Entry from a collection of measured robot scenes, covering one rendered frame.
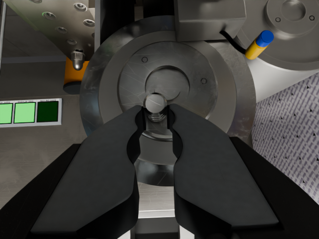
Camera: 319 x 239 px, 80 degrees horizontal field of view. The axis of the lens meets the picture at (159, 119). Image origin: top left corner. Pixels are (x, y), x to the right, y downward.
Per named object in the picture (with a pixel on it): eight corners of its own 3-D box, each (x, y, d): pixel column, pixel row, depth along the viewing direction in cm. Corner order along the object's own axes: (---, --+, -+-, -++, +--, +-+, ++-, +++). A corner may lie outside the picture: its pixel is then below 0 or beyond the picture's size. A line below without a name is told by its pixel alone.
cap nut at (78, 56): (81, 50, 50) (81, 67, 50) (87, 57, 54) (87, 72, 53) (68, 51, 50) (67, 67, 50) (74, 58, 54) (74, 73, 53)
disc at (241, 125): (245, 9, 17) (268, 181, 15) (242, 13, 18) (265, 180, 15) (79, 19, 17) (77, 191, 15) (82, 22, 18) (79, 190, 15)
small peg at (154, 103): (171, 96, 11) (162, 119, 11) (169, 107, 14) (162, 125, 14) (148, 88, 11) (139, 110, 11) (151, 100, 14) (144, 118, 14)
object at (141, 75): (232, 58, 14) (198, 154, 13) (224, 69, 16) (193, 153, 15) (139, 26, 15) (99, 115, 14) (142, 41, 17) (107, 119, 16)
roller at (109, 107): (229, 26, 17) (245, 161, 15) (189, 101, 42) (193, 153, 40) (97, 33, 17) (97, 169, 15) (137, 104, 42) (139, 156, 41)
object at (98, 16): (100, -113, 20) (99, 51, 17) (134, 28, 43) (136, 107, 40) (96, -112, 20) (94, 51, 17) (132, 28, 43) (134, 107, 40)
